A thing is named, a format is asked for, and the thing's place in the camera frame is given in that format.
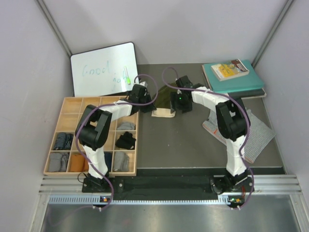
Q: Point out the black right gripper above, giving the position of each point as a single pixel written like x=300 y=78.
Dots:
x=174 y=98

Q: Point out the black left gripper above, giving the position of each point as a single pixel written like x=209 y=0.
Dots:
x=150 y=107

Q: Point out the green sports bra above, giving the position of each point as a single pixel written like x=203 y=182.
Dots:
x=163 y=103

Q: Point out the light grey underwear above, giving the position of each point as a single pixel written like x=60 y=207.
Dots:
x=126 y=126

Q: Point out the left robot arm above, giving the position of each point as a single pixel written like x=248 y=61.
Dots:
x=93 y=130

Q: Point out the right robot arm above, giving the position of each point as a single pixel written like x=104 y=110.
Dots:
x=232 y=122

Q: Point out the green whiteboard marker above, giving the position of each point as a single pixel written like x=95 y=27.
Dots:
x=127 y=76

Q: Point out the white whiteboard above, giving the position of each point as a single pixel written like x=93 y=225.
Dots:
x=101 y=72

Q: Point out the black rolled garment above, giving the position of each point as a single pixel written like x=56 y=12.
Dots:
x=126 y=141

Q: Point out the yellow paperback book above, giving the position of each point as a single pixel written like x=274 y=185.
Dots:
x=229 y=70

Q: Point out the grey rolled garment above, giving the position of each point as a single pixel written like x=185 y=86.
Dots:
x=121 y=162

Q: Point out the navy rolled garment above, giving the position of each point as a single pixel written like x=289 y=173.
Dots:
x=108 y=159

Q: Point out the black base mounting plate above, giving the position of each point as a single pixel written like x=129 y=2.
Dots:
x=169 y=185

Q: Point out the grey striped boxer shorts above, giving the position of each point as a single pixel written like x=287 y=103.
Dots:
x=260 y=135

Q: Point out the dark blue rolled socks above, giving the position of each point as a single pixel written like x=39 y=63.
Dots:
x=63 y=141

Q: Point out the orange rolled garment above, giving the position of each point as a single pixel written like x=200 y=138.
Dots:
x=78 y=163

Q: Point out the wooden compartment tray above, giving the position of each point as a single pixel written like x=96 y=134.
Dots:
x=69 y=117

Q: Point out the grey rolled socks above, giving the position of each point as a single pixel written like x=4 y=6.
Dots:
x=58 y=162

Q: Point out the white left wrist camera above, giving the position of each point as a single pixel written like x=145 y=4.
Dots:
x=143 y=84

